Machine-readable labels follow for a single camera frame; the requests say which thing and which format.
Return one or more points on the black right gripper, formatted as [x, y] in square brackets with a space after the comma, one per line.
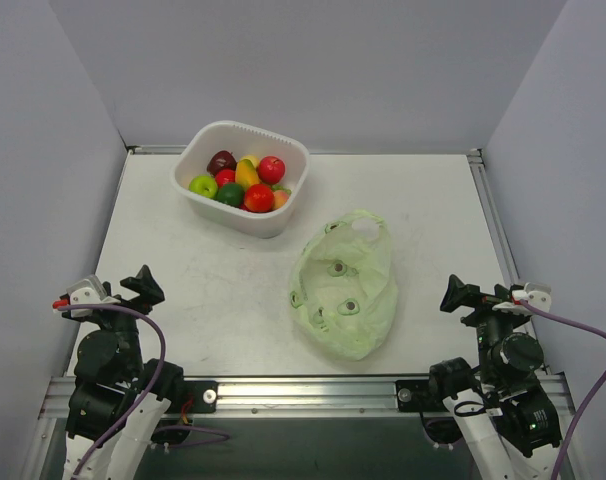
[476, 304]

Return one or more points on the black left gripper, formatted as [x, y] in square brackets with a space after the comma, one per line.
[128, 302]

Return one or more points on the light green plastic bag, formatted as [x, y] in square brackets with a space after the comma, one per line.
[342, 290]

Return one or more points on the green apple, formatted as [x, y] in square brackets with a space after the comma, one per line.
[204, 185]

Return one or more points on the dark green lime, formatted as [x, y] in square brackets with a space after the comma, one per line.
[231, 194]

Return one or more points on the yellow mango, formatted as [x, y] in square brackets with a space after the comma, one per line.
[246, 175]

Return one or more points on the red apple from bag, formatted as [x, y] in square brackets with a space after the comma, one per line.
[271, 170]

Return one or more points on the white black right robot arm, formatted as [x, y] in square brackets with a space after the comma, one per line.
[510, 425]

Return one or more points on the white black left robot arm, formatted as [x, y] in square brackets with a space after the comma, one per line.
[118, 398]

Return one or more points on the bright red apple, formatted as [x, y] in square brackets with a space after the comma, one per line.
[224, 177]

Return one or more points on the dark red apple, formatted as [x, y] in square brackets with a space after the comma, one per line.
[222, 160]

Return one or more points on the small peach in basket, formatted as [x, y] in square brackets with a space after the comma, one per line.
[281, 197]

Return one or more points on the green grape bunch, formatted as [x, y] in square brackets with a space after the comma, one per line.
[276, 188]

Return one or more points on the yellow pear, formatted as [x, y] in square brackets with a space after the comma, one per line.
[252, 159]

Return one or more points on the white plastic basket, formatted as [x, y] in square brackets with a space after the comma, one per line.
[239, 139]

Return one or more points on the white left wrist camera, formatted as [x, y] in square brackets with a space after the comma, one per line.
[87, 291]

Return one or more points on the aluminium table frame rail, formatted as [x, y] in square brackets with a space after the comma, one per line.
[497, 233]

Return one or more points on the front aluminium mounting rail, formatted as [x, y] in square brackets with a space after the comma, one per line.
[311, 397]

